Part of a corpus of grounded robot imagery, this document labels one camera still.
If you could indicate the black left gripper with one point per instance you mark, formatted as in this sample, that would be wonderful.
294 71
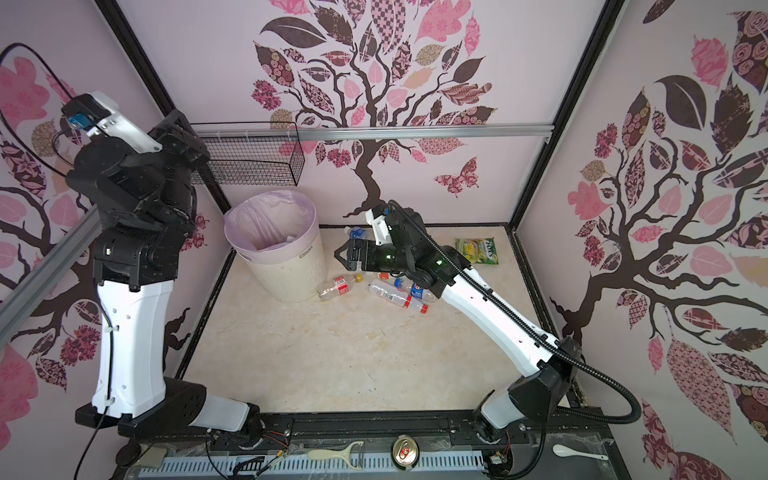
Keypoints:
187 141

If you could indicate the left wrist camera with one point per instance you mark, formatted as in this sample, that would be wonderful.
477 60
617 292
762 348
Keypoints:
97 114

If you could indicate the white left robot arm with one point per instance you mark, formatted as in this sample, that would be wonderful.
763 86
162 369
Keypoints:
142 186

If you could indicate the clear bottle blue label back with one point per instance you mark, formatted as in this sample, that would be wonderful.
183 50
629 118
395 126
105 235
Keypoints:
356 233

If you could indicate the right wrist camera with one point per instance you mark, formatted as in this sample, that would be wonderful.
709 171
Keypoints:
376 219

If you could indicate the black wire mesh basket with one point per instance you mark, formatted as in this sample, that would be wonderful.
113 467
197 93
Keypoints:
258 153

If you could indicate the clear bottle red label yellow cap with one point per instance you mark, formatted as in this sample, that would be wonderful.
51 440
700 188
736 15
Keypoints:
338 286

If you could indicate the pepsi bottle blue label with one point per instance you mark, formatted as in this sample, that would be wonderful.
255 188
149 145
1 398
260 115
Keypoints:
414 290

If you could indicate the cream bin with pink liner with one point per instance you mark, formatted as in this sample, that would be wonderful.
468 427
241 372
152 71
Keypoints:
277 234

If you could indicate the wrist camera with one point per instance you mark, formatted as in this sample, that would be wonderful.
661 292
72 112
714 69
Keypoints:
376 219
97 114

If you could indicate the crushed metal can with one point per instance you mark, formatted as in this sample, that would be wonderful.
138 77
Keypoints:
405 452

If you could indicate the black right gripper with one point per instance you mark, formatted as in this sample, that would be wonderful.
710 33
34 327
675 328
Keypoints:
368 249

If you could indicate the cream vegetable peeler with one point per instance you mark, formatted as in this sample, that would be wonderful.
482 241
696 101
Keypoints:
351 455

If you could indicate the green yellow snack bag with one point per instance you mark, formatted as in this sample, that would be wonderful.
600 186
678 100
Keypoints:
478 250

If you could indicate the white plastic spoon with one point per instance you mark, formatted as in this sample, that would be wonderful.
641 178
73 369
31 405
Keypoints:
564 451

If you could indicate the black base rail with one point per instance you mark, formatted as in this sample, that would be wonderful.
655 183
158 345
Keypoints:
275 430

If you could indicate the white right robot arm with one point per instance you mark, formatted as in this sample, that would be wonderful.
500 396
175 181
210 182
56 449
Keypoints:
543 362

